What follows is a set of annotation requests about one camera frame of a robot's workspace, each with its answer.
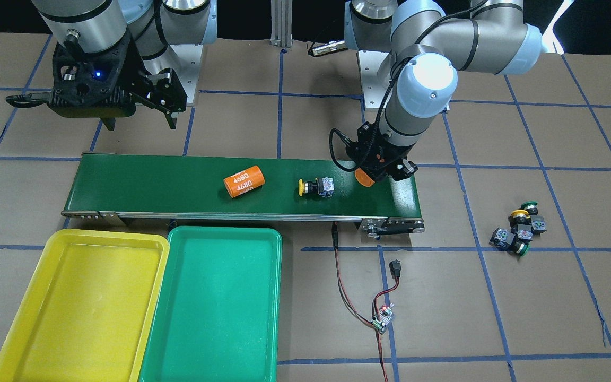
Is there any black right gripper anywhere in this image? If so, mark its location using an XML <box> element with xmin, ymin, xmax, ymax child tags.
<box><xmin>101</xmin><ymin>32</ymin><xmax>187</xmax><ymax>131</ymax></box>

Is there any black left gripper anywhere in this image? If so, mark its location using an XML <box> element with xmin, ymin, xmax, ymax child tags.
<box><xmin>349</xmin><ymin>123</ymin><xmax>418</xmax><ymax>182</ymax></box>

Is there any plain orange cylinder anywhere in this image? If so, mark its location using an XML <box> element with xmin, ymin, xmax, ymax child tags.
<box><xmin>354</xmin><ymin>168</ymin><xmax>376</xmax><ymax>188</ymax></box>

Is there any yellow push button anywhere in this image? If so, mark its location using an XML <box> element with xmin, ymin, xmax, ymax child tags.
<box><xmin>509</xmin><ymin>210</ymin><xmax>534</xmax><ymax>242</ymax></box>
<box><xmin>298</xmin><ymin>177</ymin><xmax>335</xmax><ymax>198</ymax></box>

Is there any orange cylinder with 4680 print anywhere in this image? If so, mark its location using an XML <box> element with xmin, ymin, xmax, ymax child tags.
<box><xmin>223</xmin><ymin>166</ymin><xmax>265</xmax><ymax>198</ymax></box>

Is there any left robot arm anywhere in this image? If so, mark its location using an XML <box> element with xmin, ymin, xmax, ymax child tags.
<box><xmin>343</xmin><ymin>1</ymin><xmax>543</xmax><ymax>187</ymax></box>

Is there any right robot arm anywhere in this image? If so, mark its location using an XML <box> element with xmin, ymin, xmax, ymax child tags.
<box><xmin>7</xmin><ymin>1</ymin><xmax>218</xmax><ymax>131</ymax></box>

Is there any green conveyor belt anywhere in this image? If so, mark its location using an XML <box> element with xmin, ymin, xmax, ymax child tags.
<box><xmin>62</xmin><ymin>153</ymin><xmax>425</xmax><ymax>238</ymax></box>

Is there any black connector plug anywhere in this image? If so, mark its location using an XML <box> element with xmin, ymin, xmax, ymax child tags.
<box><xmin>388</xmin><ymin>259</ymin><xmax>402</xmax><ymax>280</ymax></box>

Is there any yellow push button in pile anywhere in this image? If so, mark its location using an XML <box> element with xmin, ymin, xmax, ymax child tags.
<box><xmin>509</xmin><ymin>210</ymin><xmax>534</xmax><ymax>242</ymax></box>

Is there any green push button upper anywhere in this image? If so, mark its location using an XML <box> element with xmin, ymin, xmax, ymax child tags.
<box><xmin>520</xmin><ymin>201</ymin><xmax>538</xmax><ymax>216</ymax></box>

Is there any green push button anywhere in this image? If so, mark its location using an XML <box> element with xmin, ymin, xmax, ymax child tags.
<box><xmin>509</xmin><ymin>239</ymin><xmax>529</xmax><ymax>257</ymax></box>
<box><xmin>520</xmin><ymin>201</ymin><xmax>538</xmax><ymax>216</ymax></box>

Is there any small controller circuit board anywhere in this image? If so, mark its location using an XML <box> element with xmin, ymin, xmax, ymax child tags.
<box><xmin>371</xmin><ymin>303</ymin><xmax>394</xmax><ymax>334</ymax></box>

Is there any green push button lower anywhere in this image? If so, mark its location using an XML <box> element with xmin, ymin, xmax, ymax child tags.
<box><xmin>509</xmin><ymin>239</ymin><xmax>529</xmax><ymax>257</ymax></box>

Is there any yellow tray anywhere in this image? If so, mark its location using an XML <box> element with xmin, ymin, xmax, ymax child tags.
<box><xmin>0</xmin><ymin>229</ymin><xmax>169</xmax><ymax>381</ymax></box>

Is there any green tray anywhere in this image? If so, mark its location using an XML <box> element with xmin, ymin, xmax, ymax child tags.
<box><xmin>139</xmin><ymin>227</ymin><xmax>282</xmax><ymax>381</ymax></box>

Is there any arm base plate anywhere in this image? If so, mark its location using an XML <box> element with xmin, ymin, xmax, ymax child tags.
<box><xmin>357</xmin><ymin>50</ymin><xmax>449</xmax><ymax>114</ymax></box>

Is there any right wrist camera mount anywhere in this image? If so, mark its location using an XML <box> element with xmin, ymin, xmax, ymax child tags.
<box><xmin>6</xmin><ymin>37</ymin><xmax>142</xmax><ymax>117</ymax></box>

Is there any red black wire cable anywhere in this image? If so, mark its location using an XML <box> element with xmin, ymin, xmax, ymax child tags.
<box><xmin>332</xmin><ymin>223</ymin><xmax>404</xmax><ymax>382</ymax></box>

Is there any black switch block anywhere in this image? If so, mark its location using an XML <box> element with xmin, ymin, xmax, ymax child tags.
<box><xmin>489</xmin><ymin>227</ymin><xmax>516</xmax><ymax>251</ymax></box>

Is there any aluminium frame post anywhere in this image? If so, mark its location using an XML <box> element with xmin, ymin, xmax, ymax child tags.
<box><xmin>270</xmin><ymin>0</ymin><xmax>293</xmax><ymax>50</ymax></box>

